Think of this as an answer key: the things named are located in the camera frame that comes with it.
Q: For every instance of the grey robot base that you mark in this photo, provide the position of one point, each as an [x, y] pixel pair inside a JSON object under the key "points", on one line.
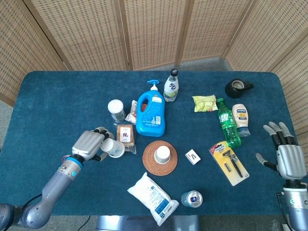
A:
{"points": [[144, 223]]}

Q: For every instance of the cream mayonnaise squeeze bottle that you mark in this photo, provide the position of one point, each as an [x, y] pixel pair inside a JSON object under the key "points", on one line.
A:
{"points": [[240, 118]]}

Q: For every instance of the black cast iron teapot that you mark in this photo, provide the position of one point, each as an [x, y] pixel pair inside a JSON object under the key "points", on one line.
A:
{"points": [[234, 92]]}

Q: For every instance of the yellow green snack bag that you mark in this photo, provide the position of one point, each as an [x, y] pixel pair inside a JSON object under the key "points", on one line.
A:
{"points": [[204, 103]]}

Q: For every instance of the light blue drink can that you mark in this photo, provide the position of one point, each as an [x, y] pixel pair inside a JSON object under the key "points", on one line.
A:
{"points": [[191, 199]]}

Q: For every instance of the small white cardboard box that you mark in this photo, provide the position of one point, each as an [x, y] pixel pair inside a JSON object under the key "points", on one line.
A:
{"points": [[192, 157]]}

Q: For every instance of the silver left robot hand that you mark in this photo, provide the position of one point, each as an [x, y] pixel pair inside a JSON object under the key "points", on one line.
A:
{"points": [[86, 144]]}

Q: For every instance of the white paper cup blue print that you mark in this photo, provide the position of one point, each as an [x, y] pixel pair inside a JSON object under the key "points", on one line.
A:
{"points": [[111, 148]]}

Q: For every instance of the green soda bottle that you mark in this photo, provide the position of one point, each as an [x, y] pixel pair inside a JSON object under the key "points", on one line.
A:
{"points": [[227, 122]]}

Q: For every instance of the clear canister white lid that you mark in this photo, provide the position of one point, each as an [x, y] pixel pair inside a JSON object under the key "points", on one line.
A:
{"points": [[115, 108]]}

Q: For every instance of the packaged brown cake slices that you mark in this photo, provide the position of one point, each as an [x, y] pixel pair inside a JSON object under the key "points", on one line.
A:
{"points": [[126, 134]]}

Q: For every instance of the white red snack packet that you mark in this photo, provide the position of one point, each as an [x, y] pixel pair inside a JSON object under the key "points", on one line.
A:
{"points": [[132, 113]]}

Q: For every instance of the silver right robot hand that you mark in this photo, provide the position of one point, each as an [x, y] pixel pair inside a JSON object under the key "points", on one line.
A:
{"points": [[291, 161]]}

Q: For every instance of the blue detergent pump bottle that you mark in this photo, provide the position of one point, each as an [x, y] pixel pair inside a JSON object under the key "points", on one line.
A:
{"points": [[150, 118]]}

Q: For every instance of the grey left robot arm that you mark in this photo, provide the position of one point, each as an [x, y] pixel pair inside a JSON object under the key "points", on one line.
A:
{"points": [[60, 183]]}

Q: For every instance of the round woven rattan coaster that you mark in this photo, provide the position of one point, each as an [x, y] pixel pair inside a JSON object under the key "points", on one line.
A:
{"points": [[149, 166]]}

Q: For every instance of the woven rattan folding screen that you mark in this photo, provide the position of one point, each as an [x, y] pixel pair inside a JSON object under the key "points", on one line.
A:
{"points": [[154, 31]]}

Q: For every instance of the blue tablecloth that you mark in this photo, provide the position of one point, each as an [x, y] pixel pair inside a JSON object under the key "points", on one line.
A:
{"points": [[60, 108]]}

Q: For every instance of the clear lime soda bottle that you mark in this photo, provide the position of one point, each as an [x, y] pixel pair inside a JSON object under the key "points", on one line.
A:
{"points": [[171, 89]]}

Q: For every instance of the razor in yellow blister pack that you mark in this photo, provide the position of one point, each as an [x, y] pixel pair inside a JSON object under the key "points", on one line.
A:
{"points": [[228, 166]]}

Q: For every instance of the white powder bag blue print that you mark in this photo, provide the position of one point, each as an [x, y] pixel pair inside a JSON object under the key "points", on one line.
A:
{"points": [[151, 197]]}

